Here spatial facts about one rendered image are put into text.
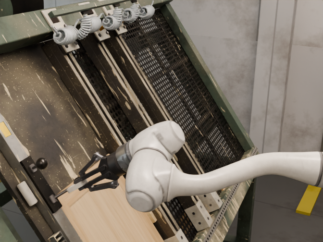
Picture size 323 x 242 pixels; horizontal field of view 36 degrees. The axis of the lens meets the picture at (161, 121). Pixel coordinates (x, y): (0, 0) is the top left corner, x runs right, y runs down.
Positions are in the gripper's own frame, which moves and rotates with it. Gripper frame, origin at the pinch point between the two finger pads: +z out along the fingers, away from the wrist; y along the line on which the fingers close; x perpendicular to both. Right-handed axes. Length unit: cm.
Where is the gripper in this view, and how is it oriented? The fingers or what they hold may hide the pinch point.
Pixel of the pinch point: (77, 185)
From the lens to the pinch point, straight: 165.5
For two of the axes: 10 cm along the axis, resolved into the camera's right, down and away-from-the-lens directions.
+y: 5.2, 8.5, 0.8
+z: -7.8, 4.3, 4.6
